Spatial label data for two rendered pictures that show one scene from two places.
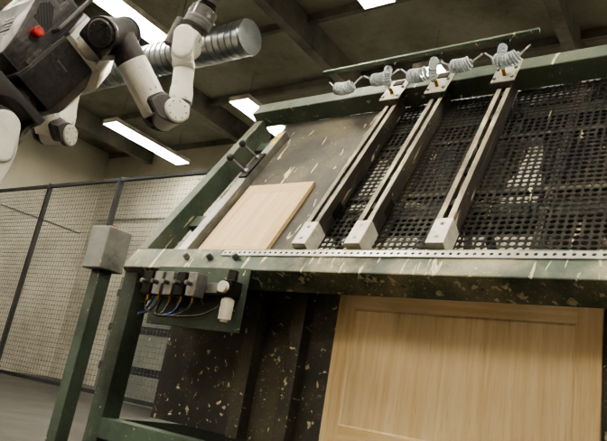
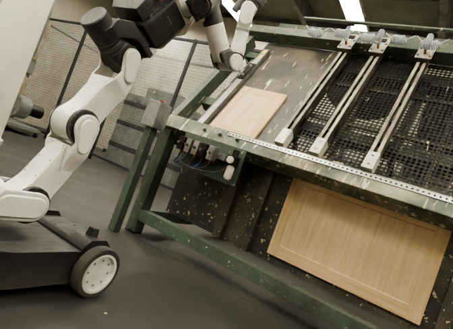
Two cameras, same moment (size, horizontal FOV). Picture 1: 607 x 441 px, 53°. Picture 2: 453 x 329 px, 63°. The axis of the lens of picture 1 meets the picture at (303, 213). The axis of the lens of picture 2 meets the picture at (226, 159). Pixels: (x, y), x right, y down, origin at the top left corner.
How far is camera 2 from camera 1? 0.55 m
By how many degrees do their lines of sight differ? 16
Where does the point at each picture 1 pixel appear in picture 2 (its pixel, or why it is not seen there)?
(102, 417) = (141, 210)
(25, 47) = (150, 7)
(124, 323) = (159, 158)
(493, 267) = (401, 194)
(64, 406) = (124, 203)
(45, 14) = not seen: outside the picture
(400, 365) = (323, 224)
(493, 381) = (377, 248)
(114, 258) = (160, 121)
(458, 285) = (376, 197)
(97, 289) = (148, 139)
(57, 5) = not seen: outside the picture
